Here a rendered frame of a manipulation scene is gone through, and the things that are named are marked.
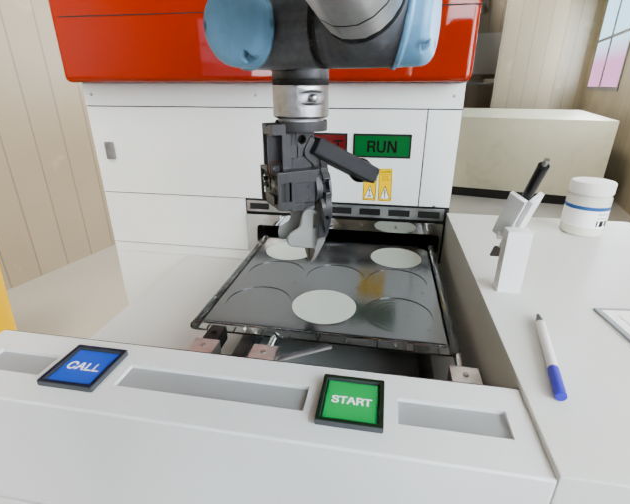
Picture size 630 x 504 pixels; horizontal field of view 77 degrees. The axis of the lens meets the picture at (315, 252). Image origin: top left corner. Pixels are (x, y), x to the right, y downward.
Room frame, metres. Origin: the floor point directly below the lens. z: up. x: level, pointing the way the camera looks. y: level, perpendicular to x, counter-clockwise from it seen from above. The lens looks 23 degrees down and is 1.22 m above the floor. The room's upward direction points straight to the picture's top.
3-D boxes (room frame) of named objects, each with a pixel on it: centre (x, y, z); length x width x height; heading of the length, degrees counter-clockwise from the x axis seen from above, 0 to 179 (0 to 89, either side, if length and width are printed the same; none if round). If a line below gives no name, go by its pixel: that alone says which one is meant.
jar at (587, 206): (0.69, -0.49, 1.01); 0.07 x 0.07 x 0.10
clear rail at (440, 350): (0.45, 0.00, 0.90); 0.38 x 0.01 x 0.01; 80
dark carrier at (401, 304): (0.63, -0.04, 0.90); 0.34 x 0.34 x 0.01; 80
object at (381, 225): (0.84, -0.06, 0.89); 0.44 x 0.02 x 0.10; 80
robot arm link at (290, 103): (0.57, 0.02, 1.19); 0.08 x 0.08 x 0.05
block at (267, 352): (0.38, 0.07, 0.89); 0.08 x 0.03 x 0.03; 170
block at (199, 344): (0.40, 0.15, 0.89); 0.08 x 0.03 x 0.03; 170
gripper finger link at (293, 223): (0.58, 0.03, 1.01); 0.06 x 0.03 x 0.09; 116
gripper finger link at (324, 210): (0.56, -0.01, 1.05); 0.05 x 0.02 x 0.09; 26
